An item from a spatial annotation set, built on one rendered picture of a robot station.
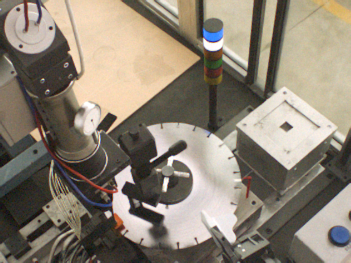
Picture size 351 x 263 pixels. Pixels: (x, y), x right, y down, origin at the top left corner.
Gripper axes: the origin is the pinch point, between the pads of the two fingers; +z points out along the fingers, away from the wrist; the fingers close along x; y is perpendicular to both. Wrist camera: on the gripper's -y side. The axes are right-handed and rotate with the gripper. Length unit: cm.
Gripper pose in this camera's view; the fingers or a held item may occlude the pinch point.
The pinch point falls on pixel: (209, 240)
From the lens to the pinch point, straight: 106.4
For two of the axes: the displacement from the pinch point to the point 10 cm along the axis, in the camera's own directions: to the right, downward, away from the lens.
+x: -3.4, -8.3, -4.5
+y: 8.7, -4.6, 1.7
